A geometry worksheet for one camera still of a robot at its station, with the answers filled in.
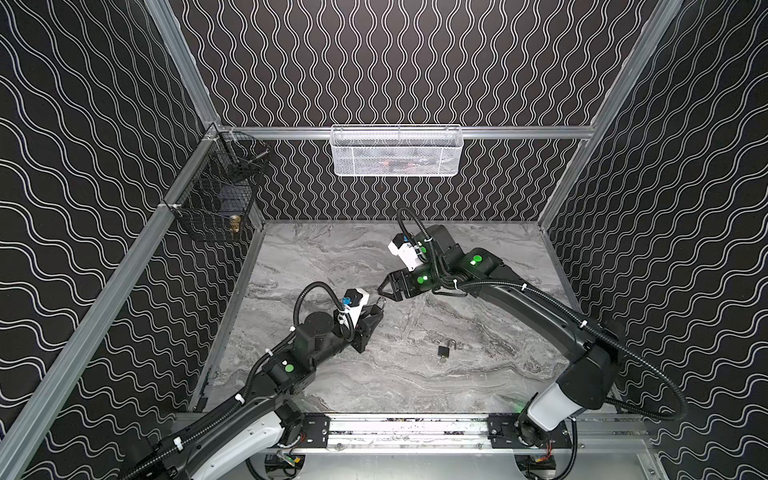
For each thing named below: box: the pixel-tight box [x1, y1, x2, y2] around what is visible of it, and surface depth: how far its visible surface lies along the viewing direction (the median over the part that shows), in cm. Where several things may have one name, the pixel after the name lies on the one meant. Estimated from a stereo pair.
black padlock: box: [437, 338, 457, 358], surface depth 90 cm
